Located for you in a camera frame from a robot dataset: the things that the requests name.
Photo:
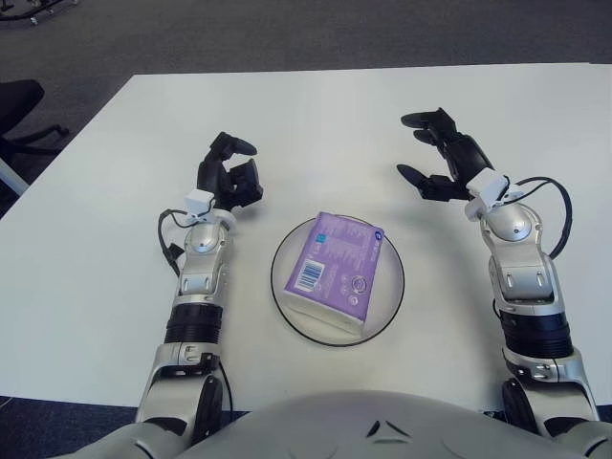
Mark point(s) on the black wheeled frame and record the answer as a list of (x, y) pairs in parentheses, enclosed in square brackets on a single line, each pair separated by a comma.
[(21, 14)]

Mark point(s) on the grey robot torso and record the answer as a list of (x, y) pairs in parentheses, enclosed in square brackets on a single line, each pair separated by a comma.
[(311, 430)]

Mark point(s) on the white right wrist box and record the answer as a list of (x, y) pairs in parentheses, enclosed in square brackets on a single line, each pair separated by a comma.
[(487, 184)]

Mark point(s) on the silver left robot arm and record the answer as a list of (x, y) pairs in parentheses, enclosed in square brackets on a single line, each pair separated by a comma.
[(201, 239)]

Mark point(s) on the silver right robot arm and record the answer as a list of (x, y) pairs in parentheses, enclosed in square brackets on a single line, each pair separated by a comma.
[(521, 268)]

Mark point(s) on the white desk edge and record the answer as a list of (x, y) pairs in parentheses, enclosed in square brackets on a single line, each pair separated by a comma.
[(10, 176)]

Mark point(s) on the purple tissue paper pack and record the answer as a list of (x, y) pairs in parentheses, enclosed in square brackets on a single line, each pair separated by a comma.
[(334, 263)]

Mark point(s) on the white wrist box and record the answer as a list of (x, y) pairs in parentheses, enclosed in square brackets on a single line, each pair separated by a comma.
[(487, 184), (198, 200)]

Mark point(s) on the white plate with black rim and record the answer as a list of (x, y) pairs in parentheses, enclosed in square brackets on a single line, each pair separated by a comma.
[(389, 287)]

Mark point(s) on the black office chair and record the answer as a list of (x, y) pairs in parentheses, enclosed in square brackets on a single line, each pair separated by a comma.
[(16, 95)]

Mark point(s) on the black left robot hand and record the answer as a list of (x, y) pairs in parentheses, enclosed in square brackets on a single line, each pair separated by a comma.
[(212, 174)]

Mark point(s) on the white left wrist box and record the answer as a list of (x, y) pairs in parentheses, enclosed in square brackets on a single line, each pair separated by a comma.
[(198, 200)]

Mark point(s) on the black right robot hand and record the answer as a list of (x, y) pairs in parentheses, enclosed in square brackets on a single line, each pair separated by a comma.
[(466, 153)]

